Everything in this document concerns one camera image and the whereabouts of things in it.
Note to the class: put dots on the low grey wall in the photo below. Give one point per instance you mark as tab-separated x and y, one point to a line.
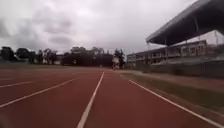
190	68

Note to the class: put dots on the grandstand with dark roof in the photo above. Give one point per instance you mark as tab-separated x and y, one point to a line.
190	25

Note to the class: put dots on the red running track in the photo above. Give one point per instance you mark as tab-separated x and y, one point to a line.
116	103

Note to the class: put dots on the grass infield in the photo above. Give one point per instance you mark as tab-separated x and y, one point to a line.
26	66

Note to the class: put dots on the row of dark trees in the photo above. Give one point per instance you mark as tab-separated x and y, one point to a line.
80	57

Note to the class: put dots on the long multi-storey building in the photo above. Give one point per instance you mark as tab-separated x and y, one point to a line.
170	52

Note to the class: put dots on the grass strip beside track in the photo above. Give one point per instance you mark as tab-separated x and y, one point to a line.
180	88

